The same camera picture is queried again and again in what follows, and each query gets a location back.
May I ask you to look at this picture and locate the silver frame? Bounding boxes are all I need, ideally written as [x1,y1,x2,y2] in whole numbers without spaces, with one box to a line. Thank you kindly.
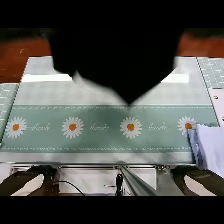
[9,162,178,197]

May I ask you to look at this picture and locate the black cable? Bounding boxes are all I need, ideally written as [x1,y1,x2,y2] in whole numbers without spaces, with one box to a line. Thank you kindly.
[53,180,86,197]

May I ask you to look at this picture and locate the pale blue garment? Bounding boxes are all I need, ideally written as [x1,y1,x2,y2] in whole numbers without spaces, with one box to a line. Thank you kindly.
[186,123,224,179]

